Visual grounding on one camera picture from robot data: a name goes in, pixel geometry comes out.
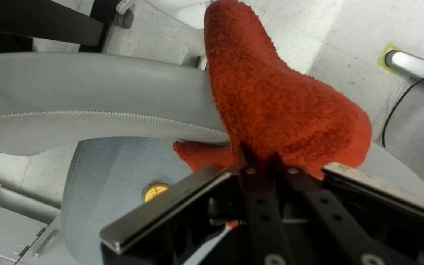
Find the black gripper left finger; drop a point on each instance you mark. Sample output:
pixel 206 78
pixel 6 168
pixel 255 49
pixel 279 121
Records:
pixel 267 236

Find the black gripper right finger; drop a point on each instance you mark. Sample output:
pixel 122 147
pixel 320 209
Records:
pixel 342 233

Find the red-orange towel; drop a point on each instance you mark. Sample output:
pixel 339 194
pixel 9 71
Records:
pixel 270 106

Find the grey mesh office chair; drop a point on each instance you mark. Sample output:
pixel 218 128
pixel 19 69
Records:
pixel 53 99

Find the yellow round floor sticker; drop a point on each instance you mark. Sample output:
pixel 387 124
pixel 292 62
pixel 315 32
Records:
pixel 153 190

